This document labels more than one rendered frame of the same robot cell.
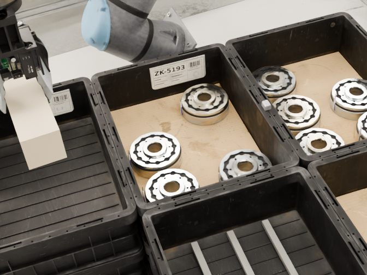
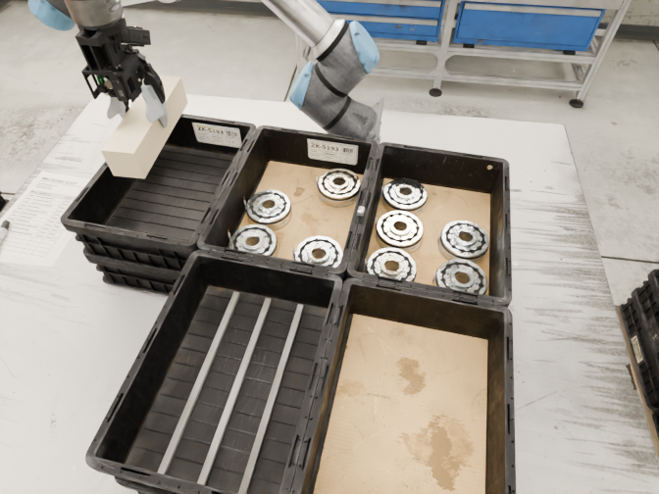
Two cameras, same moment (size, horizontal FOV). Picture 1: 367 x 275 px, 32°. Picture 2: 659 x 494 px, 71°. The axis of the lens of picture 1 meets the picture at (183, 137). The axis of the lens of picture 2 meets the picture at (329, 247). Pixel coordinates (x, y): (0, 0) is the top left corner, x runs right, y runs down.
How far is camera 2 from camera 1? 0.53 m
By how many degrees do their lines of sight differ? 20
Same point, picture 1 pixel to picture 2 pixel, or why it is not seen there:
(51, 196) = (180, 205)
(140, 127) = (280, 183)
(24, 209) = (157, 205)
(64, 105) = (234, 140)
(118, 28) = (313, 96)
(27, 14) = not seen: hidden behind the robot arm
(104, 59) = not seen: hidden behind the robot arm
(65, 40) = (367, 99)
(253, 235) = (285, 312)
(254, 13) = (469, 131)
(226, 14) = (445, 123)
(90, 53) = not seen: hidden behind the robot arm
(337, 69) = (475, 209)
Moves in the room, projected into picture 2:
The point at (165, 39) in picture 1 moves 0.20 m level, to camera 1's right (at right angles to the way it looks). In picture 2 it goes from (354, 121) to (424, 142)
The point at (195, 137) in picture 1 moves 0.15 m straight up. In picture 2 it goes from (312, 211) to (309, 162)
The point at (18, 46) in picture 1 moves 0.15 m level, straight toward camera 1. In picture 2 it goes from (112, 69) to (61, 125)
